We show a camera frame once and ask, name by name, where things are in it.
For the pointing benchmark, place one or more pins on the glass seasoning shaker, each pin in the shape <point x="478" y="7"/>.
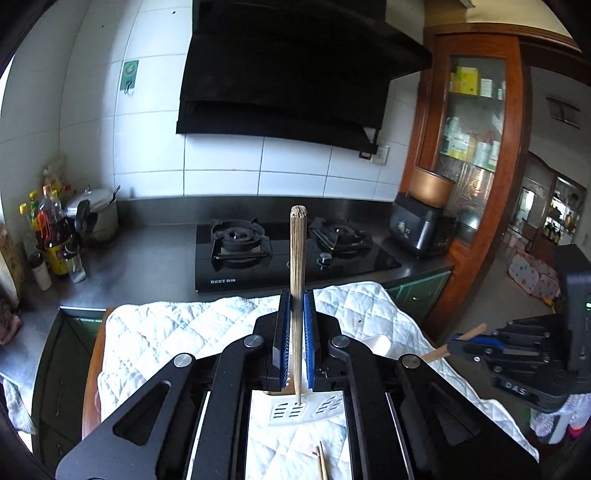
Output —
<point x="76" y="267"/>

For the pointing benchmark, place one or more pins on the yellow box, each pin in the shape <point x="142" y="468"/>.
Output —
<point x="465" y="81"/>

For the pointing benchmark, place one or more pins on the distant wooden shelf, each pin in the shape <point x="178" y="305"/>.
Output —
<point x="561" y="217"/>

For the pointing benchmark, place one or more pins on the white plastic utensil holder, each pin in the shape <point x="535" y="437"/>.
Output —
<point x="295" y="414"/>

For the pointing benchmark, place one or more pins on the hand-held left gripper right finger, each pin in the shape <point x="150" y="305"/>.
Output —
<point x="308" y="344"/>

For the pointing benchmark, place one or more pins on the black glass gas stove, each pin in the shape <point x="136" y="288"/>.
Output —
<point x="231" y="277"/>

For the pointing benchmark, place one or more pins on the dark oil bottle yellow label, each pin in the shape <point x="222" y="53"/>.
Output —
<point x="55" y="230"/>

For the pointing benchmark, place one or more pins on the wooden glass door cabinet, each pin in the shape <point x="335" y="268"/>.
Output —
<point x="515" y="138"/>

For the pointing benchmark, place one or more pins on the pink rag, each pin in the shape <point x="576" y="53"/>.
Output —
<point x="9" y="323"/>

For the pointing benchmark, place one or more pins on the black range hood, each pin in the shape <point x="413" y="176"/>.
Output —
<point x="286" y="69"/>

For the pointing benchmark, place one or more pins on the pink dotted cloth box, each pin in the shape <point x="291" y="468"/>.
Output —
<point x="531" y="277"/>

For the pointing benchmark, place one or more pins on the green wall hook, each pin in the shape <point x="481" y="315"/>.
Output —
<point x="130" y="73"/>

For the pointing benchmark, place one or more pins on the white wall socket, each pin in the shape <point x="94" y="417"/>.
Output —
<point x="381" y="155"/>

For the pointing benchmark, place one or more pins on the white quilted mat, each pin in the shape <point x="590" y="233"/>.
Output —
<point x="184" y="323"/>

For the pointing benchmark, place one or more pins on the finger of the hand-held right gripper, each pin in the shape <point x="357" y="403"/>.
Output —
<point x="468" y="351"/>
<point x="480" y="340"/>

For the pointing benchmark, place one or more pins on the green bottle yellow cap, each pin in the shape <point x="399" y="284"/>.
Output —
<point x="34" y="212"/>

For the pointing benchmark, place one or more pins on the small white bottle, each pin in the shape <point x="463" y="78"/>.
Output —
<point x="41" y="274"/>

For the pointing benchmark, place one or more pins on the wall air vent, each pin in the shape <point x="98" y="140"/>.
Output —
<point x="563" y="110"/>

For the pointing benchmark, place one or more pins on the steel pressure cooker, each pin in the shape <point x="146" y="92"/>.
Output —
<point x="99" y="212"/>

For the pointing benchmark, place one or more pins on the bamboo chopstick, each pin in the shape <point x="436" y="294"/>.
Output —
<point x="434" y="354"/>
<point x="298" y="258"/>
<point x="323" y="461"/>

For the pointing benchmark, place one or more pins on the copper coloured pot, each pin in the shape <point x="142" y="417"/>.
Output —
<point x="431" y="187"/>

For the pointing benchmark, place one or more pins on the clear bottle yellow cap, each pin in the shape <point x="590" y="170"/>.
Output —
<point x="25" y="221"/>

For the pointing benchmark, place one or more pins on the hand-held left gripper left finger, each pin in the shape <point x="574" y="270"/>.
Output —
<point x="285" y="337"/>

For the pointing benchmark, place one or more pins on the black countertop cooker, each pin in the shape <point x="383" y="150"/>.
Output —
<point x="415" y="228"/>

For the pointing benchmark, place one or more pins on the person's patterned clothing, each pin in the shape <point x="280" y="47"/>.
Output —
<point x="554" y="424"/>

